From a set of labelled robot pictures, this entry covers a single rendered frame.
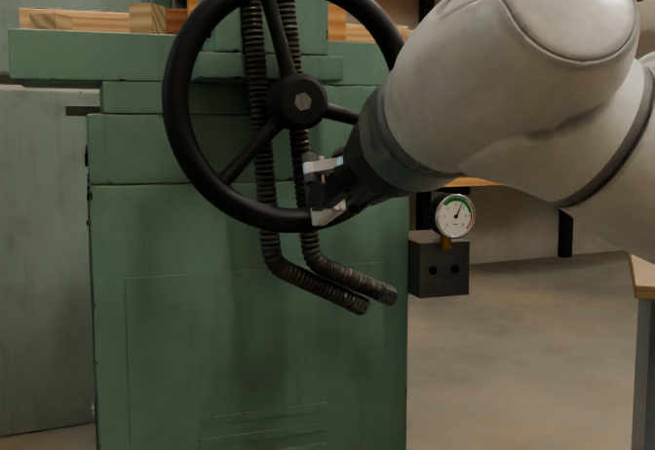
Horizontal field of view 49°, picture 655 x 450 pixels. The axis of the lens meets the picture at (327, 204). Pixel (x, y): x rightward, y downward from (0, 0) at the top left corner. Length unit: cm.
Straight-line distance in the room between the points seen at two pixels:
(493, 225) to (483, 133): 385
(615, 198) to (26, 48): 71
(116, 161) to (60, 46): 15
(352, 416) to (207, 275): 30
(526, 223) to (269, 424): 348
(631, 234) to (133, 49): 66
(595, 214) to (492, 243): 381
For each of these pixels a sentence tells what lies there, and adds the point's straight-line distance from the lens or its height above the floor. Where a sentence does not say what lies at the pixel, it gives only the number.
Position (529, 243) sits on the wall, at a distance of 443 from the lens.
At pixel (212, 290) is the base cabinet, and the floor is 57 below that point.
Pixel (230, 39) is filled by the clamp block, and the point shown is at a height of 88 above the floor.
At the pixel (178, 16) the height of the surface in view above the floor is 94.
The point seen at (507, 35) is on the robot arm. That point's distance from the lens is 37.
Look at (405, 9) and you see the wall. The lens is 393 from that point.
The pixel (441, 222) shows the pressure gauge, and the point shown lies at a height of 65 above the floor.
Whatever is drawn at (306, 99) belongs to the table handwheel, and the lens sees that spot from 77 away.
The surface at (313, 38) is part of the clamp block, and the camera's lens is 89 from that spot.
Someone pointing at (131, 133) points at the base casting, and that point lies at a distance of 94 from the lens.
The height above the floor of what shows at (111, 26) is 93.
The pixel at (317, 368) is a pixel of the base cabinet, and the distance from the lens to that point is 104.
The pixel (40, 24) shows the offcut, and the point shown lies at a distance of 105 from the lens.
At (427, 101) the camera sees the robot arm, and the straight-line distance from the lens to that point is 42.
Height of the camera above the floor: 78
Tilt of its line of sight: 6 degrees down
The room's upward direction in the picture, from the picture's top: straight up
